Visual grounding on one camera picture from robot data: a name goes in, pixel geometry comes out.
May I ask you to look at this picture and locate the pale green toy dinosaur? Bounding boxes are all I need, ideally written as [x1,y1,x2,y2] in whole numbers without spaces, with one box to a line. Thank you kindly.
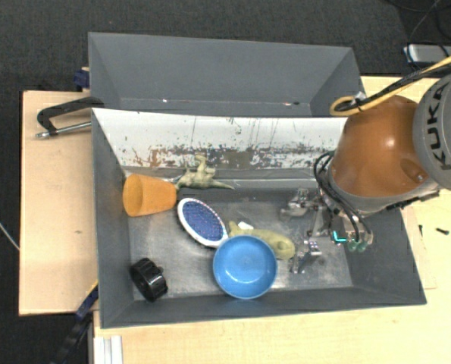
[173,153,236,191]

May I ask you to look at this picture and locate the blue and white hairbrush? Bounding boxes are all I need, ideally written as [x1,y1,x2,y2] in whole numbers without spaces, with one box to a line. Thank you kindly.
[176,197,230,249]

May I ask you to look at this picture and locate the orange plastic cup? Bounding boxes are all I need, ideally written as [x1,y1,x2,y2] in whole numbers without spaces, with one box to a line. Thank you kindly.
[121,173,179,218]

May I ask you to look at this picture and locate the pale green toy animal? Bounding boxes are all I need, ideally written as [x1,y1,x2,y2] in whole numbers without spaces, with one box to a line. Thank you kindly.
[227,220,297,262]

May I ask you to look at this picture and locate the pale brown flat board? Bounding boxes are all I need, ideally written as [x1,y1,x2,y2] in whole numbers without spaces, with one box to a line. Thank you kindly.
[18,89,99,317]

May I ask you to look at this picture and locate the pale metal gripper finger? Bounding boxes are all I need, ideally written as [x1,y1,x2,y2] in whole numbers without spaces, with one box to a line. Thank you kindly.
[279,188,312,221]
[290,240,324,275]

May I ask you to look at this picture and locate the grey metal bin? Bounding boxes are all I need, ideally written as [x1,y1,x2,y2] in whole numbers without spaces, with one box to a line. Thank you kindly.
[87,31,428,329]

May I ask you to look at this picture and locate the blue plastic bowl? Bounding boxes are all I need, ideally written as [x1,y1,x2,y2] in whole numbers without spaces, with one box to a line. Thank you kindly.
[211,234,279,300]

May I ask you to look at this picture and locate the black ribbed round knob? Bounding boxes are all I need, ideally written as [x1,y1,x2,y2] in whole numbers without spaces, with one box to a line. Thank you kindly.
[129,257,169,303]

